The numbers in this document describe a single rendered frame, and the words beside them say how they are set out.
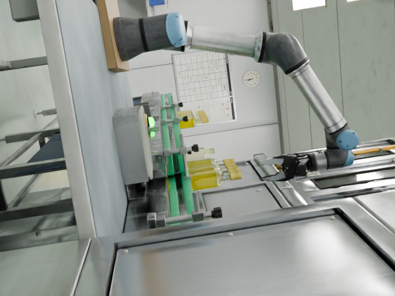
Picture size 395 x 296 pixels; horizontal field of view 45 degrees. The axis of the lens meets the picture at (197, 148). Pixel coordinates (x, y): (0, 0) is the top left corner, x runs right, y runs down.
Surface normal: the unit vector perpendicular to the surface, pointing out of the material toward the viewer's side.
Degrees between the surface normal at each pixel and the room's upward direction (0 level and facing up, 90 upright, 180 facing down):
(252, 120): 90
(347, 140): 94
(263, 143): 90
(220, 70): 90
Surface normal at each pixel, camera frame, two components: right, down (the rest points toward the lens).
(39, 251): -0.13, -0.96
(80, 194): 0.07, 0.11
